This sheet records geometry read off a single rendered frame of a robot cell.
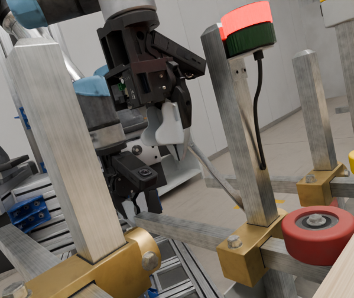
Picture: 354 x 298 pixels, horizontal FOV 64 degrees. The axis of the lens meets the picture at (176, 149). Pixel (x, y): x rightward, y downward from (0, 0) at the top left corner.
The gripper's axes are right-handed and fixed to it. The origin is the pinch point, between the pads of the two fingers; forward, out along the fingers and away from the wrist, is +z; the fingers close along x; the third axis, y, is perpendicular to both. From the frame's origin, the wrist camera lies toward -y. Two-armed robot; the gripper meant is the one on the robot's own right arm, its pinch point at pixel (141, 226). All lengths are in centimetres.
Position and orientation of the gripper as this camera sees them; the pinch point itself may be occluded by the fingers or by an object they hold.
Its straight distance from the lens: 69.1
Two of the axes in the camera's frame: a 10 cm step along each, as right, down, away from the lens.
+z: 2.7, 9.5, 1.7
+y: -6.5, 0.5, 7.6
